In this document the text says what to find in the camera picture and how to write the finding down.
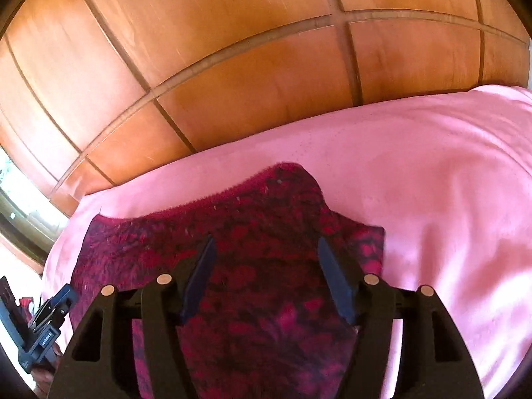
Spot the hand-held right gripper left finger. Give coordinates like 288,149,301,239
48,235,217,399

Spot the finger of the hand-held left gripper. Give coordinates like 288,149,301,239
27,285,79,333

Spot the wooden wardrobe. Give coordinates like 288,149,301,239
0,0,532,217

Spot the window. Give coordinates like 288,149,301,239
0,150,69,258

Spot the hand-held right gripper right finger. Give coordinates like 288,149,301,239
317,238,485,399

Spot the maroon knitted garment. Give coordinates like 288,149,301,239
70,162,385,399

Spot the pink bed sheet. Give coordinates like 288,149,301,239
42,85,532,399

